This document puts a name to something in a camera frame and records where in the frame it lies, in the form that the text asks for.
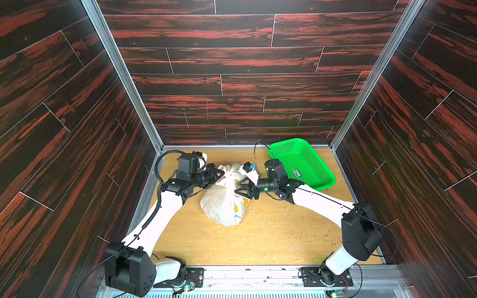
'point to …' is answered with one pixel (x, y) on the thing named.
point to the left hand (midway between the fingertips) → (226, 172)
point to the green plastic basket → (302, 162)
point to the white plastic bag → (220, 203)
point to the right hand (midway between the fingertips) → (239, 184)
